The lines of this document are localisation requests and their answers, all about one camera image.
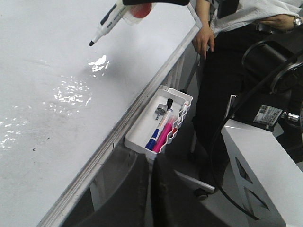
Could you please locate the grey metal magnet knob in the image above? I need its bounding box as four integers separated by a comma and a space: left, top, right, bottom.
155, 104, 168, 120

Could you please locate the white whiteboard with aluminium frame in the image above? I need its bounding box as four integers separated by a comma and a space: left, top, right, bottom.
0, 0, 196, 227

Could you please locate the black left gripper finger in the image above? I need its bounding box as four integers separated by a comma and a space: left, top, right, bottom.
122, 0, 190, 6

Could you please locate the white black whiteboard marker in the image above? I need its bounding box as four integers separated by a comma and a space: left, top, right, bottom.
89, 0, 130, 46

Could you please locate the person's bare hand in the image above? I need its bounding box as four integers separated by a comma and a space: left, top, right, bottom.
192, 22, 215, 60

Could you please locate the red magnet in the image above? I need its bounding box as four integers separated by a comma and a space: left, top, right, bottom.
122, 3, 156, 25

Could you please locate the silver wristwatch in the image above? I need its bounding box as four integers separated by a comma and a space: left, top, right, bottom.
293, 16, 303, 28

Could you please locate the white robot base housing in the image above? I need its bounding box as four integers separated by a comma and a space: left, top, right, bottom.
165, 94, 303, 227

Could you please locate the white plastic marker tray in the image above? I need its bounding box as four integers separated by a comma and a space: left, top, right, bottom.
125, 88, 193, 162

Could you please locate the black cable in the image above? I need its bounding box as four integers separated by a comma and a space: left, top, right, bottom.
209, 59, 303, 220

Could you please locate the blue capped white marker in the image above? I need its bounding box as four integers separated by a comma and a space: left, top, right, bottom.
145, 98, 173, 150

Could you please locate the person in black trousers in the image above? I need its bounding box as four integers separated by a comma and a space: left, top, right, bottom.
193, 0, 303, 186

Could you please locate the silver metal leg tube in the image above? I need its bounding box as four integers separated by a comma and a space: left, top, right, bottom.
174, 170, 215, 194

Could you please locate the pink marker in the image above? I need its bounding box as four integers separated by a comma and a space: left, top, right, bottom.
152, 115, 177, 153

